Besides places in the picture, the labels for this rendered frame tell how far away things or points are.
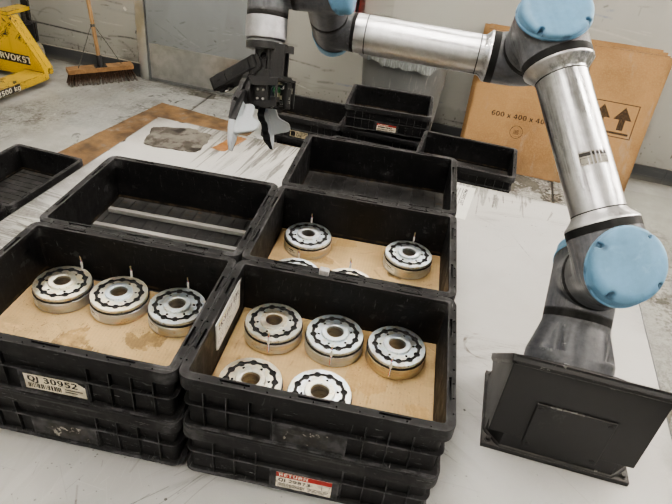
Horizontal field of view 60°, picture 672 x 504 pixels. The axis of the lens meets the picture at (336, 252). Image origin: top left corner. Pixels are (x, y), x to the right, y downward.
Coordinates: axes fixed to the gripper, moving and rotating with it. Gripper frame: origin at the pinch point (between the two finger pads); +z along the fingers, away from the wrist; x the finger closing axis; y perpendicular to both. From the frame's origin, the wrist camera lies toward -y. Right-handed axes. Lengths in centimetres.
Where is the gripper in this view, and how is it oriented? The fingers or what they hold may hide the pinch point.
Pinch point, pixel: (248, 150)
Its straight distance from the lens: 116.0
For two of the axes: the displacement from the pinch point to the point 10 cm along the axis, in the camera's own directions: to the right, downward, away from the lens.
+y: 9.1, 1.8, -3.7
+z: -1.0, 9.7, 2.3
